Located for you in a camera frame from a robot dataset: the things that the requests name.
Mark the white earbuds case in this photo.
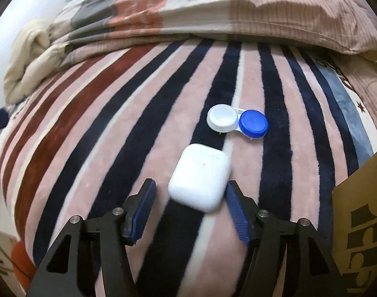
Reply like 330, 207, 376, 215
168, 143, 232, 214

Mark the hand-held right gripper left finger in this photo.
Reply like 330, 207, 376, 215
27, 178, 158, 297

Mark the white and blue contact lens case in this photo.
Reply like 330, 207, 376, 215
206, 104, 269, 142

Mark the brown cardboard box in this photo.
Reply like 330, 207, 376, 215
332, 142, 377, 297

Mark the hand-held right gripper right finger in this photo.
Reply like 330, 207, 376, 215
225, 179, 346, 297

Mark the striped patchwork duvet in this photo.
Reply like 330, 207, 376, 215
49, 0, 377, 57

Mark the cream fluffy blanket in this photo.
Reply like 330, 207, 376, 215
4, 19, 69, 104

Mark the printed bed sheet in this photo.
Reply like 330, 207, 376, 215
312, 53, 377, 159

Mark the pink ribbed bed cover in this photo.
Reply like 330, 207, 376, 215
340, 51, 377, 113

